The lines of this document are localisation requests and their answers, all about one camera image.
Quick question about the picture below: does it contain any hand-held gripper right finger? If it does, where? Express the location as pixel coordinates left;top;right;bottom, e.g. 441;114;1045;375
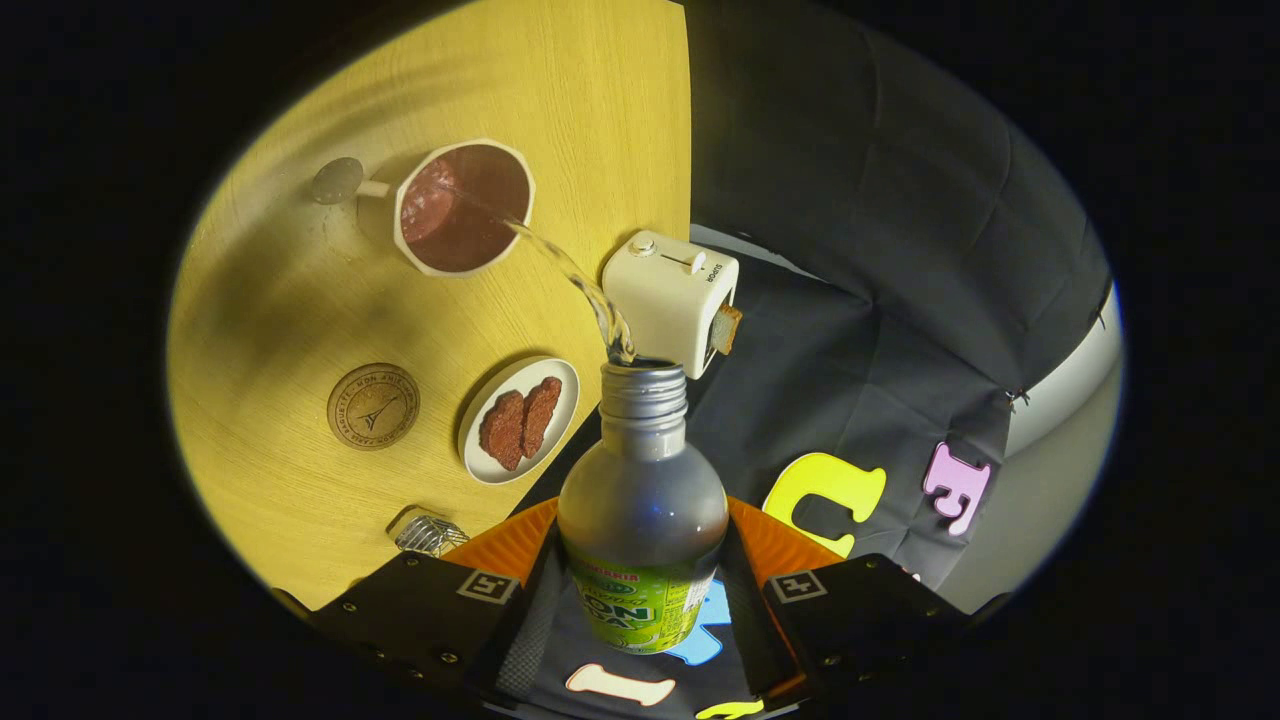
718;497;971;701

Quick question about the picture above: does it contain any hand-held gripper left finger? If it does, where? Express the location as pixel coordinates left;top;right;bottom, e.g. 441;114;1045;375
315;497;566;706

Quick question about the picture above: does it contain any silver bottle with green label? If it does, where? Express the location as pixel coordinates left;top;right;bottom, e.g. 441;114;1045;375
556;360;730;656

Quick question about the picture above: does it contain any round brown coaster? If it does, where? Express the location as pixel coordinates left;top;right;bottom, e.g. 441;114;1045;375
327;362;421;452

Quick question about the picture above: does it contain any clear juice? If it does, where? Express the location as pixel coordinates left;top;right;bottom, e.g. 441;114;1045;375
500;215;638;366

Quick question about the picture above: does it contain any beige cup with red inside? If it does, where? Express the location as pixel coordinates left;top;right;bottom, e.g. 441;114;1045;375
310;138;537;278

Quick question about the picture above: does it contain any brown meat piece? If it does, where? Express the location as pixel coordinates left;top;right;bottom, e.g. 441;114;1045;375
479;390;527;472
520;376;564;461

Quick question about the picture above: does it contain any white oval plate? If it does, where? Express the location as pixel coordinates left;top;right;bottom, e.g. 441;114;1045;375
458;357;581;486

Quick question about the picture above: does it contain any toast slice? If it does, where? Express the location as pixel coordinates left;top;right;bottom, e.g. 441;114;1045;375
708;305;744;357

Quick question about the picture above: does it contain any white toaster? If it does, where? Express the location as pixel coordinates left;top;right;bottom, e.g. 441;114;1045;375
602;230;741;380

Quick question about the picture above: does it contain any black backdrop cloth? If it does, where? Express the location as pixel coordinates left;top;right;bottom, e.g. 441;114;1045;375
530;0;1116;720

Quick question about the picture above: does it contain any wooden table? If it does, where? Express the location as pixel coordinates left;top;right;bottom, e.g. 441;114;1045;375
165;0;693;611

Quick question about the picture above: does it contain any metal wire basket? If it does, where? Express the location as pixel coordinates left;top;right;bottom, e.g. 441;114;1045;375
387;505;471;558

